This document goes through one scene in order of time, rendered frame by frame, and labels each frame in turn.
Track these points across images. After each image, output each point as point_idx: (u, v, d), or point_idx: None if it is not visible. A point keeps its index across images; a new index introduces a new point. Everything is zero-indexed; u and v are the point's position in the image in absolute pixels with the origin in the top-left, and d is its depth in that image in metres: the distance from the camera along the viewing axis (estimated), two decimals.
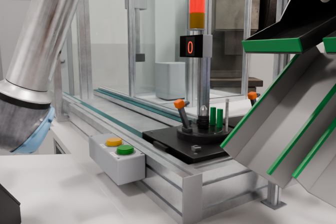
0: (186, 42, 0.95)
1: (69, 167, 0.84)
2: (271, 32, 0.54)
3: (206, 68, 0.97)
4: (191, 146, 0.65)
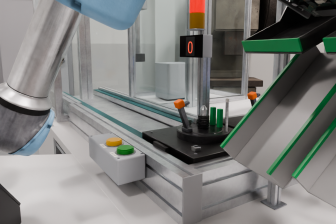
0: (186, 42, 0.95)
1: (69, 167, 0.84)
2: (271, 32, 0.54)
3: (206, 68, 0.97)
4: (191, 146, 0.65)
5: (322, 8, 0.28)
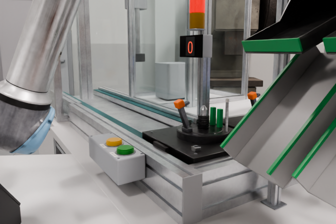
0: (186, 42, 0.95)
1: (69, 167, 0.84)
2: (271, 32, 0.54)
3: (206, 68, 0.97)
4: (191, 146, 0.65)
5: None
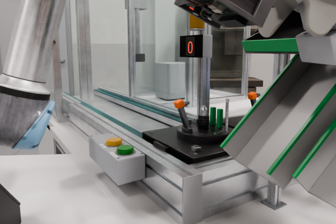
0: (186, 42, 0.95)
1: (69, 167, 0.84)
2: None
3: (206, 68, 0.97)
4: (191, 146, 0.65)
5: (224, 18, 0.24)
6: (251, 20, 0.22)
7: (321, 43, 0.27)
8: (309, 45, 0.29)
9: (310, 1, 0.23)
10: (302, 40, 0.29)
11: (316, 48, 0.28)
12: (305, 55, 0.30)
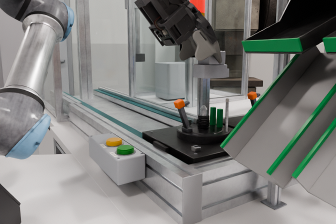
0: None
1: (69, 167, 0.84)
2: (271, 32, 0.54)
3: None
4: (191, 146, 0.65)
5: (166, 39, 0.59)
6: (175, 41, 0.57)
7: (201, 68, 0.64)
8: (197, 68, 0.65)
9: (199, 46, 0.60)
10: (195, 66, 0.66)
11: (199, 70, 0.64)
12: (195, 73, 0.66)
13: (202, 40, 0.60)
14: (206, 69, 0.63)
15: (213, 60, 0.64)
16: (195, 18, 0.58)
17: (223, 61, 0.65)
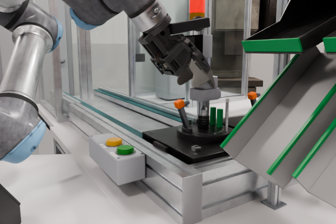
0: None
1: (69, 167, 0.84)
2: (271, 32, 0.54)
3: None
4: (191, 146, 0.65)
5: (166, 70, 0.67)
6: (175, 73, 0.65)
7: (197, 92, 0.72)
8: (193, 92, 0.74)
9: (195, 74, 0.68)
10: (191, 90, 0.74)
11: (195, 94, 0.73)
12: (191, 96, 0.74)
13: (197, 70, 0.69)
14: (202, 93, 0.72)
15: (207, 85, 0.72)
16: (191, 51, 0.67)
17: (216, 85, 0.74)
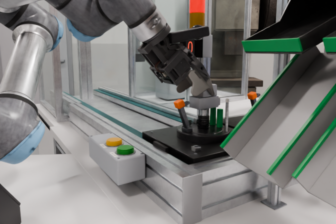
0: (186, 42, 0.95)
1: (69, 167, 0.84)
2: (271, 32, 0.54)
3: (206, 68, 0.97)
4: (191, 146, 0.65)
5: (165, 79, 0.68)
6: (174, 82, 0.66)
7: (196, 100, 0.73)
8: (193, 100, 0.74)
9: (194, 83, 0.69)
10: (191, 98, 0.75)
11: (194, 102, 0.73)
12: (191, 104, 0.75)
13: (196, 78, 0.69)
14: (201, 101, 0.72)
15: (207, 93, 0.73)
16: (190, 60, 0.67)
17: (215, 93, 0.74)
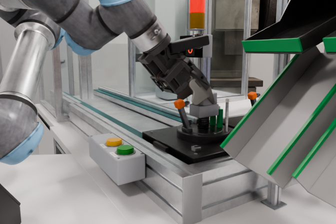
0: None
1: (69, 167, 0.84)
2: (271, 32, 0.54)
3: (206, 68, 0.97)
4: (191, 146, 0.65)
5: (166, 88, 0.68)
6: (175, 91, 0.66)
7: (196, 108, 0.73)
8: (193, 108, 0.74)
9: (194, 92, 0.69)
10: (191, 106, 0.75)
11: (195, 110, 0.74)
12: (191, 112, 0.75)
13: (197, 87, 0.70)
14: (201, 109, 0.72)
15: (207, 101, 0.73)
16: (191, 70, 0.68)
17: (215, 101, 0.75)
